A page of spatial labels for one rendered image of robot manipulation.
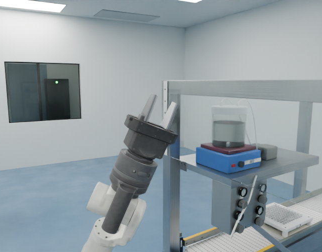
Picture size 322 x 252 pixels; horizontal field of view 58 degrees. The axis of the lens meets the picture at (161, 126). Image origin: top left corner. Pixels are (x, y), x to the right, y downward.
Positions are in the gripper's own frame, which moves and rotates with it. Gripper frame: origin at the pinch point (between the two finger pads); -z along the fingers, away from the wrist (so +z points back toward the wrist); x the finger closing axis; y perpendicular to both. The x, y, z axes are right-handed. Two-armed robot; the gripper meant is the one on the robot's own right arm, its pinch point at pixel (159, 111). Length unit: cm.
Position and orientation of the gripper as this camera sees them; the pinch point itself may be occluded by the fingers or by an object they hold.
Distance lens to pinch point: 62.8
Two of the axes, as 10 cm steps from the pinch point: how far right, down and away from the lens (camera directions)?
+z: -4.0, 9.1, 1.0
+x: -8.3, -3.2, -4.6
